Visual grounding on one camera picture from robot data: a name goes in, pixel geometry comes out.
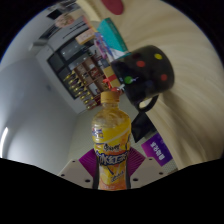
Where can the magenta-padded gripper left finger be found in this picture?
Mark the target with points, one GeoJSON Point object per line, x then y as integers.
{"type": "Point", "coordinates": [75, 172]}

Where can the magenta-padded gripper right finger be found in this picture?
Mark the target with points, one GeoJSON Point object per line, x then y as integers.
{"type": "Point", "coordinates": [148, 170]}

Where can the yellow labelled drink bottle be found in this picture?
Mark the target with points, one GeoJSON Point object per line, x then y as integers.
{"type": "Point", "coordinates": [111, 140]}

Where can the purple sign board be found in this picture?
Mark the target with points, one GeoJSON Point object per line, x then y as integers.
{"type": "Point", "coordinates": [156, 149]}

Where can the ceiling light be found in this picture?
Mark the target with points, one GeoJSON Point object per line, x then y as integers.
{"type": "Point", "coordinates": [4, 141]}

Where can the wooden shelf unit with trophies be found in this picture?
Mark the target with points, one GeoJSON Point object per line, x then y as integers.
{"type": "Point", "coordinates": [83, 81]}

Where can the black mug with coloured dots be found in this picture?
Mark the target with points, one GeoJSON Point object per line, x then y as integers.
{"type": "Point", "coordinates": [146, 73]}

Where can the yellow gift box red ribbon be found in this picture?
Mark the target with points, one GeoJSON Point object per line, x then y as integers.
{"type": "Point", "coordinates": [111, 78]}

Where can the pale yellow envelope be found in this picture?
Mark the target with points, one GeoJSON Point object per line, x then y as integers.
{"type": "Point", "coordinates": [85, 36]}

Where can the teal book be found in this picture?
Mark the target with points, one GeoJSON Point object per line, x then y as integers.
{"type": "Point", "coordinates": [111, 35]}

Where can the pink potted flower plant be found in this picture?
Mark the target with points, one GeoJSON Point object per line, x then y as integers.
{"type": "Point", "coordinates": [65, 20]}

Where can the flat round red coaster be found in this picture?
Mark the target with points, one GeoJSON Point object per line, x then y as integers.
{"type": "Point", "coordinates": [113, 6]}

